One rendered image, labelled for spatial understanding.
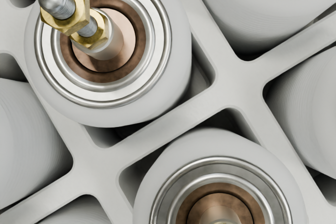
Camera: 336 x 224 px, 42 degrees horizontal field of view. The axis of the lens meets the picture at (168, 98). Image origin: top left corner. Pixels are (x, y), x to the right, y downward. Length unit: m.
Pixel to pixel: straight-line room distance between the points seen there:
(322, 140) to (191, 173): 0.07
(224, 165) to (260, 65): 0.10
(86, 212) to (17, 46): 0.13
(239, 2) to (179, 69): 0.05
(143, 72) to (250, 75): 0.10
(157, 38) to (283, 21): 0.08
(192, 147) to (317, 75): 0.08
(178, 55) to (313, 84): 0.08
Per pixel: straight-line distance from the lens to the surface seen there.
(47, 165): 0.33
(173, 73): 0.24
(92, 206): 0.37
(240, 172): 0.24
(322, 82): 0.25
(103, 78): 0.24
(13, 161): 0.27
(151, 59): 0.24
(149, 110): 0.24
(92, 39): 0.21
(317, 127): 0.25
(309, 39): 0.32
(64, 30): 0.17
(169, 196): 0.24
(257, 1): 0.25
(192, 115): 0.31
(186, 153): 0.24
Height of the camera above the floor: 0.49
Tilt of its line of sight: 86 degrees down
